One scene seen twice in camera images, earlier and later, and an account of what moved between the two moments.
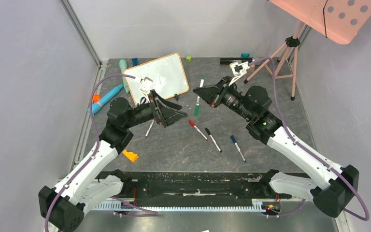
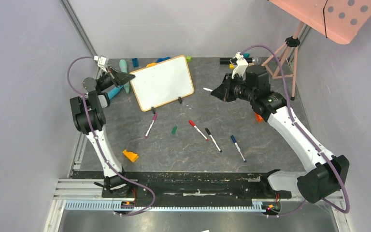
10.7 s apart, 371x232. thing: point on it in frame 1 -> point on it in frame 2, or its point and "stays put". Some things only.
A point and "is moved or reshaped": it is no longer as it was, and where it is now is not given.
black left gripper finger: [177, 117] -> [122, 78]
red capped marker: [192, 123] stays put
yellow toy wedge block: [132, 156] stays put
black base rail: [196, 185] stays put
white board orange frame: [167, 74] is moved or reshaped
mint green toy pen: [123, 65] stays put
